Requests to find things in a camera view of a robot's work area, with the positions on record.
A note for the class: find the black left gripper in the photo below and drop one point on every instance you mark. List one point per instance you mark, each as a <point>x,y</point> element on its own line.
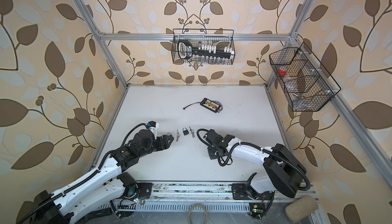
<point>164,139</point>

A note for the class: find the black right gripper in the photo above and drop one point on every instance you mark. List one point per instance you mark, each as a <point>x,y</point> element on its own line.
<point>211,153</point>

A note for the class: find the black padlock with key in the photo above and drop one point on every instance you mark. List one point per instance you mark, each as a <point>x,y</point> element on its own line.
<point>185,131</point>

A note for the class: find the silver keys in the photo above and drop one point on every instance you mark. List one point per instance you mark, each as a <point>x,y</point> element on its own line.
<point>192,132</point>
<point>177,136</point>

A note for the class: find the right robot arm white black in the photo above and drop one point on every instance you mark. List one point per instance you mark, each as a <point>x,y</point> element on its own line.
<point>283,171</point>

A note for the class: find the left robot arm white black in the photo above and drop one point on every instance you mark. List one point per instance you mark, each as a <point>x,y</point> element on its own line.
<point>103,184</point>

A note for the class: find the silver keys on table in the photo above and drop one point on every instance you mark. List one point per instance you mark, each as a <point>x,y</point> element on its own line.
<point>177,136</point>

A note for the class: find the black charging board yellow connectors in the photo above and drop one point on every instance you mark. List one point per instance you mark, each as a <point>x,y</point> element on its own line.
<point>211,105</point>

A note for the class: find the black tool set in basket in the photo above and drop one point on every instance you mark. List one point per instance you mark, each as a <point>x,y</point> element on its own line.
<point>186,51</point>

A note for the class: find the red item in basket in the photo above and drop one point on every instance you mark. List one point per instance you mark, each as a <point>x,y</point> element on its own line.
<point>282,70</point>

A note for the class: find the beige foam roll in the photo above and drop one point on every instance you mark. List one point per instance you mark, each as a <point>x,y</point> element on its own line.
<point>301,208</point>

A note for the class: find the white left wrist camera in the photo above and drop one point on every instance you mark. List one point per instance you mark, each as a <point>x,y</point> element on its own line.
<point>153,127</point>

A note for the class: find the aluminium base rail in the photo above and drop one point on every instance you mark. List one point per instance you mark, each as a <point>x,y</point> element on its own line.
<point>180,196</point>

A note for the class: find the back wire basket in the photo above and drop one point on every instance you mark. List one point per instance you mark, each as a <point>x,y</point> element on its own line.
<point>219,37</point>

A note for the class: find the wire basket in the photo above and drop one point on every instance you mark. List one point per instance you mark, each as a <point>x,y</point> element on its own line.
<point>308,85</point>
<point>219,37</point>

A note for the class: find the right wire basket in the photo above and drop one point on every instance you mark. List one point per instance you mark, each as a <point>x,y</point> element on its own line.
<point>308,85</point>

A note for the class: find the aluminium frame post left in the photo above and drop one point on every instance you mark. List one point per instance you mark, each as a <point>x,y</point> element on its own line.
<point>89,21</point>

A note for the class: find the aluminium frame post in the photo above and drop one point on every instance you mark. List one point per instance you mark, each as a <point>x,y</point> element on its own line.
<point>304,9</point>
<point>89,21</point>

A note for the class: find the aluminium frame post right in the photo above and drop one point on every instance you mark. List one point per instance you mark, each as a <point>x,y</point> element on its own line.
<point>304,9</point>

